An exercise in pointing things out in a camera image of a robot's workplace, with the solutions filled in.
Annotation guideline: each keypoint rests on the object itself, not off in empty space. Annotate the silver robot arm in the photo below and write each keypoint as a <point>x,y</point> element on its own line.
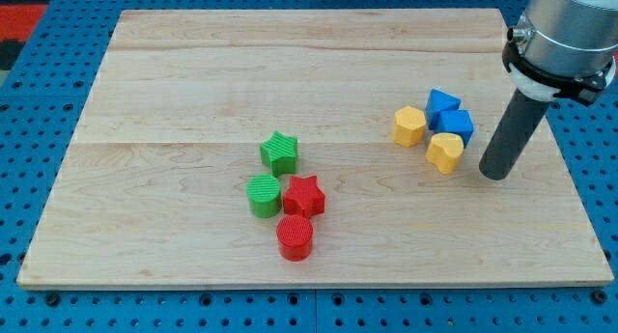
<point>563,49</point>

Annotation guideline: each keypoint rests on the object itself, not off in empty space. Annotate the green star block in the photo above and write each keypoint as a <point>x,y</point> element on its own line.
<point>279,153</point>

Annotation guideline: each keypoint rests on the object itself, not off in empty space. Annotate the red star block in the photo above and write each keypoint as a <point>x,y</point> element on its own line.
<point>304,197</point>

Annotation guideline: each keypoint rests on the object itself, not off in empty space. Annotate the wooden board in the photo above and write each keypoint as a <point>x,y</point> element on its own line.
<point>151,192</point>

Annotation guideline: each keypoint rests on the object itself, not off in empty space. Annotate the green cylinder block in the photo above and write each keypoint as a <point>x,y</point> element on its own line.
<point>264,196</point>

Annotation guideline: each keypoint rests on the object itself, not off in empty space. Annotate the red cylinder block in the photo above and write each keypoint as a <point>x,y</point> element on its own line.
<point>295,237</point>

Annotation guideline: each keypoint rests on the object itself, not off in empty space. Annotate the yellow hexagon block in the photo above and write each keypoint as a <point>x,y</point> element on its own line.
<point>409,126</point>

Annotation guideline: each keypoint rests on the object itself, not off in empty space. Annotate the yellow heart block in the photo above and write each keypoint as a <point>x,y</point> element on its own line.
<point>445,151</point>

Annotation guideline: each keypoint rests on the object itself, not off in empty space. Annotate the blue triangle block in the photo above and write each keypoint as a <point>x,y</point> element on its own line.
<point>437,102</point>

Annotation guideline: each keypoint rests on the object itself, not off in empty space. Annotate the blue cube block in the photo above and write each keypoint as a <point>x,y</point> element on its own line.
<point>457,122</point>

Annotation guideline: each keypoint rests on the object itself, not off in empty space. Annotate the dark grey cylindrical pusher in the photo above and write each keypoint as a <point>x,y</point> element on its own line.
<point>517,124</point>

